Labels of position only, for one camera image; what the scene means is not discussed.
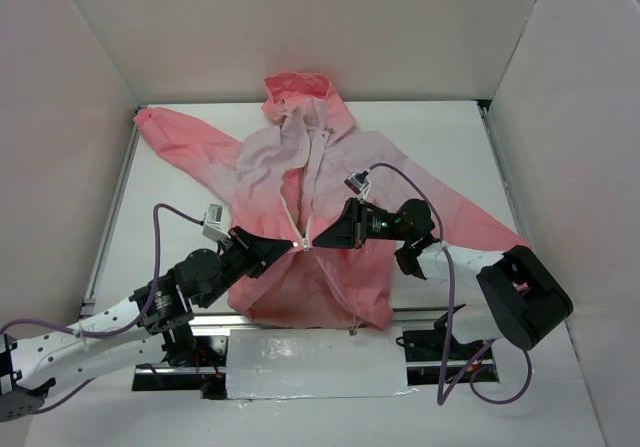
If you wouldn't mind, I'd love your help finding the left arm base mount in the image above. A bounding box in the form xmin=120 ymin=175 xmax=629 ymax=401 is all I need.
xmin=131 ymin=332 xmax=229 ymax=400

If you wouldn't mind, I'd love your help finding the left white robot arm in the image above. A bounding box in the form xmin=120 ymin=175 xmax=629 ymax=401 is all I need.
xmin=1 ymin=227 xmax=294 ymax=422

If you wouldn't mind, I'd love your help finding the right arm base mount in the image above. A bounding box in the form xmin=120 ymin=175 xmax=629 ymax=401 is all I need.
xmin=392 ymin=308 xmax=499 ymax=386

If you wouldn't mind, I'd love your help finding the right aluminium table rail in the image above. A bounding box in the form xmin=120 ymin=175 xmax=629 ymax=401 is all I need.
xmin=477 ymin=99 xmax=556 ymax=318

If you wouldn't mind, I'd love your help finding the pink hooded zip jacket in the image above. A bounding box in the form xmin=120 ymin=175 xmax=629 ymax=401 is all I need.
xmin=135 ymin=73 xmax=520 ymax=330

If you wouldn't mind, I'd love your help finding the aluminium table rail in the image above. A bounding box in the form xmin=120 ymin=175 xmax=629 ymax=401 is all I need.
xmin=78 ymin=124 xmax=139 ymax=319
xmin=194 ymin=307 xmax=447 ymax=329
xmin=477 ymin=99 xmax=556 ymax=318

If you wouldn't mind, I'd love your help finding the white foil tape patch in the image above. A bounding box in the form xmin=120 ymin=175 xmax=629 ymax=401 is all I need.
xmin=226 ymin=327 xmax=409 ymax=400

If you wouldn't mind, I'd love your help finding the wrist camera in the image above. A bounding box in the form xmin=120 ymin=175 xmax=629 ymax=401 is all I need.
xmin=202 ymin=204 xmax=228 ymax=243
xmin=344 ymin=169 xmax=371 ymax=200

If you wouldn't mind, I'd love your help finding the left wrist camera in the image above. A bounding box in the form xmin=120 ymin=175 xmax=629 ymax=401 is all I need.
xmin=202 ymin=204 xmax=228 ymax=243

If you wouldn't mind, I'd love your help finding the left aluminium table rail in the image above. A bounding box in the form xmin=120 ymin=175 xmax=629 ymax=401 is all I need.
xmin=78 ymin=124 xmax=139 ymax=319

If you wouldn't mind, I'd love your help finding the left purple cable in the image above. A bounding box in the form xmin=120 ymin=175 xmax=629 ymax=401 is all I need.
xmin=0 ymin=203 xmax=206 ymax=416

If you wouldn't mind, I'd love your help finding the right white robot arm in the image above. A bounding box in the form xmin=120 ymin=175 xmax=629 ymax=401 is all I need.
xmin=313 ymin=198 xmax=574 ymax=358

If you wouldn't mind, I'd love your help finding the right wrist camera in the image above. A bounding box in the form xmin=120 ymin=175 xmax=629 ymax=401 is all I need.
xmin=344 ymin=169 xmax=371 ymax=200

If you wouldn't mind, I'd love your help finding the front aluminium table rail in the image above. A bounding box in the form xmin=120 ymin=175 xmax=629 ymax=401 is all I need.
xmin=194 ymin=307 xmax=447 ymax=329

